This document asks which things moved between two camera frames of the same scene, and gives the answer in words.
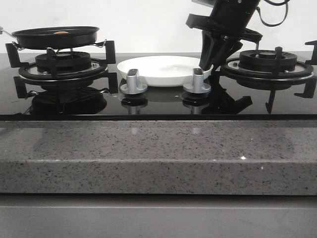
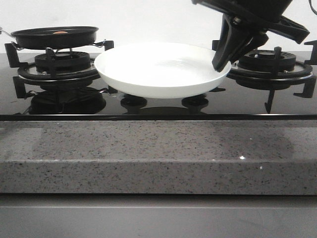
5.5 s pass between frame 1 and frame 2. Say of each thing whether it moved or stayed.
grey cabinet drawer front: stayed
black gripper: moved
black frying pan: stayed
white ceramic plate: moved
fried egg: stayed
